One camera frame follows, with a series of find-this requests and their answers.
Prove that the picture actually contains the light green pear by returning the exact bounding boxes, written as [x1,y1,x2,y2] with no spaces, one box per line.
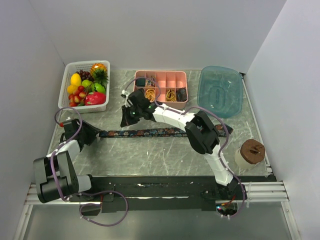
[81,79,93,88]

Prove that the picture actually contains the rolled colourful dotted tie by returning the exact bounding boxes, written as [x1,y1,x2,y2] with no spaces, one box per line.
[145,77,156,87]

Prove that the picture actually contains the rolled dark green tie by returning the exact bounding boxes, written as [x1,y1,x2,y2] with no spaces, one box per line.
[135,77,146,87]

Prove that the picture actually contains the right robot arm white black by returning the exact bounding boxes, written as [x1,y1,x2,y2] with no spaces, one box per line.
[120,90,247,200]

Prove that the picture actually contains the red cherry bunch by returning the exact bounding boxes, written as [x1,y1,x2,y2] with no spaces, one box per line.
[68,85,87,107]

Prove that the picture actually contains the rolled yellow tie left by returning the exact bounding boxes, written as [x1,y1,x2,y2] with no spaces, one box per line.
[145,88,156,102]

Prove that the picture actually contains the pink dragon fruit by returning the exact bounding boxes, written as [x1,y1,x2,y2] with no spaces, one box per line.
[84,91,107,106]

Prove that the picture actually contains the rolled dark patterned tie right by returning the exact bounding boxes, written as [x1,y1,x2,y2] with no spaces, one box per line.
[176,87,188,102]

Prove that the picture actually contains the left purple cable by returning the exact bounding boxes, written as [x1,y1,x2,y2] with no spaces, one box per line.
[49,107,129,228]

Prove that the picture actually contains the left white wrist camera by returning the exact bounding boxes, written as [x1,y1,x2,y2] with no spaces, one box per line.
[58,117,72,128]

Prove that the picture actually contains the dark floral patterned necktie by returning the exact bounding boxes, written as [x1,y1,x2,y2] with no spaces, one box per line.
[98,123,234,139]

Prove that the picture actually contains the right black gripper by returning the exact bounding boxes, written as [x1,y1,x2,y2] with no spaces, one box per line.
[121,104,143,128]

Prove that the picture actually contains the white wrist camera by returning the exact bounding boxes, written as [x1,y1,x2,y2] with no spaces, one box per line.
[58,117,72,128]
[121,90,131,108]

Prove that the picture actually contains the white plastic fruit basket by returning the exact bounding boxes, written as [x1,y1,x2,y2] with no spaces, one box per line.
[58,60,111,113]

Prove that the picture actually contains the teal translucent plastic tub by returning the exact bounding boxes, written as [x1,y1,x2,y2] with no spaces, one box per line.
[197,66,243,118]

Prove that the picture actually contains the rolled yellow tie right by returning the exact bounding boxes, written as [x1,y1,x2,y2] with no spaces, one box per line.
[165,89,177,102]

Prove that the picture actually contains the yellow lemon lower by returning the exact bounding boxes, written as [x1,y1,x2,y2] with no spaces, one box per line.
[67,84,78,95]

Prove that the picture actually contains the orange pineapple with leaves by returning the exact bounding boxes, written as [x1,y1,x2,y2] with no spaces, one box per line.
[90,63,109,85]

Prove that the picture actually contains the rolled yellow tie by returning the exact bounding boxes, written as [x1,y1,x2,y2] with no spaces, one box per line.
[145,88,156,102]
[165,89,177,102]

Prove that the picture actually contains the brown lidded white cup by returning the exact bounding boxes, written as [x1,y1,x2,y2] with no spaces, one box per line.
[234,139,266,170]

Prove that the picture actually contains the dark purple grapes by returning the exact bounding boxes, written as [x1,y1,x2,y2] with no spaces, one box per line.
[75,70,94,82]

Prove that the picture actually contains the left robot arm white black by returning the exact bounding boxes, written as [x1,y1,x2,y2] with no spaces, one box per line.
[33,118,101,203]

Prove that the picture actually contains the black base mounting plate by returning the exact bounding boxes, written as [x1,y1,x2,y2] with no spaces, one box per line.
[65,176,248,213]

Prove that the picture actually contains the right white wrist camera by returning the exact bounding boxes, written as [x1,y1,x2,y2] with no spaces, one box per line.
[121,90,131,108]

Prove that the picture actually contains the aluminium rail frame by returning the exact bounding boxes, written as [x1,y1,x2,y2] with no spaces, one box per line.
[23,159,290,206]

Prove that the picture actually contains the yellow lemon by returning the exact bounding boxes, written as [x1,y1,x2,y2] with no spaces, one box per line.
[70,73,82,87]
[67,84,78,95]

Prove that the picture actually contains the purple cable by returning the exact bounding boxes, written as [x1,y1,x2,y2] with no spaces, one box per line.
[123,77,247,221]
[49,107,129,228]

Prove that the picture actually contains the pink compartment organizer box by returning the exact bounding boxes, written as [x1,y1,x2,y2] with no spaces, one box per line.
[133,70,188,110]

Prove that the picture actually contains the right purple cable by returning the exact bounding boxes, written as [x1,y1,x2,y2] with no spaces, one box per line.
[123,77,247,221]

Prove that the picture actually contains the yellow lemon upper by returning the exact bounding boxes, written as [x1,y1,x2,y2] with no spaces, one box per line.
[70,73,82,87]

